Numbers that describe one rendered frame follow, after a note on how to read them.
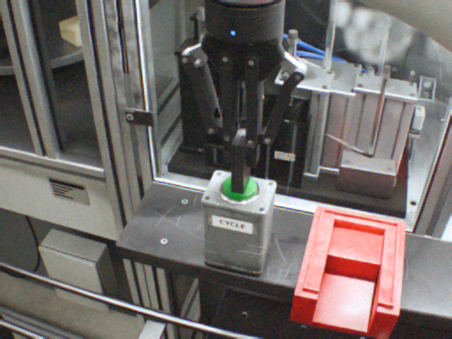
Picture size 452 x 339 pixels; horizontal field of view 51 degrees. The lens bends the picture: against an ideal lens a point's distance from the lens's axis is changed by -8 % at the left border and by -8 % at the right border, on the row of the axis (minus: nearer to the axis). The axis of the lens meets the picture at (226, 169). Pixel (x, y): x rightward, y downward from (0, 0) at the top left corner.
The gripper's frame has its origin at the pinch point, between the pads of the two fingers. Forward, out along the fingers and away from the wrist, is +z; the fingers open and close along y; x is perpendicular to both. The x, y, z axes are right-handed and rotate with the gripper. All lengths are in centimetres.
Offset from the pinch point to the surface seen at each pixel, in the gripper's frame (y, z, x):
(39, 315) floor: 78, 107, -25
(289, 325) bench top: -8.0, 39.1, -5.5
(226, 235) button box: 0.9, 9.5, 2.8
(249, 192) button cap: -1.3, 3.5, 0.8
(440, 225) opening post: -27.4, 13.4, -10.6
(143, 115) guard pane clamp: 17.2, 3.5, -10.3
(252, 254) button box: -2.6, 12.1, 2.8
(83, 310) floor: 64, 107, -33
